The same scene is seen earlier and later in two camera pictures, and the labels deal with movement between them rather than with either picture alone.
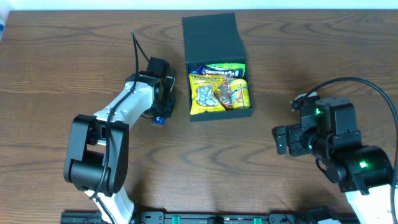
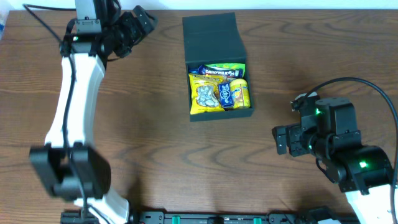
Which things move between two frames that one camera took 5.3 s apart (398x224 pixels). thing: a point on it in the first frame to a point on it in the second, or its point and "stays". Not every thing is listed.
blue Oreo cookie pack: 194,71 stays
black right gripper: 288,139 stays
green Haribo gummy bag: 229,66 stays
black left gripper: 168,104 to 140,20
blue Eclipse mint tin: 159,120 to 225,95
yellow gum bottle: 239,94 stays
